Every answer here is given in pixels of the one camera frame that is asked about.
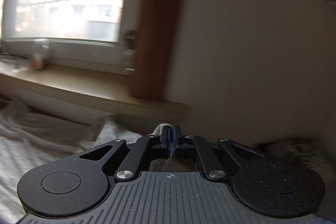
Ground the clear jar orange label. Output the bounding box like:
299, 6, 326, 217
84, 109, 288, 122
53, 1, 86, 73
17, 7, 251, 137
31, 39, 51, 70

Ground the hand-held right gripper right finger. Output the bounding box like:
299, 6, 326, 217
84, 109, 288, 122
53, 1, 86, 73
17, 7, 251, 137
173, 124, 264, 182

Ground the wooden window casing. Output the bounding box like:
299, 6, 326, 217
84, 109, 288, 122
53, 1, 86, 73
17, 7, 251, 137
131, 0, 195, 102

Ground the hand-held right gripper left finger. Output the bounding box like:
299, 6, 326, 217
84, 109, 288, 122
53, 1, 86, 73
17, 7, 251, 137
78, 126, 169, 182

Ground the beige window sill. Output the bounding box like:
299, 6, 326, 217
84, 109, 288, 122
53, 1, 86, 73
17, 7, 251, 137
0, 63, 190, 120

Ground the white patterned garment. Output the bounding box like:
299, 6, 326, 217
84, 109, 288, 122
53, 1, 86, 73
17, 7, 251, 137
0, 98, 175, 224

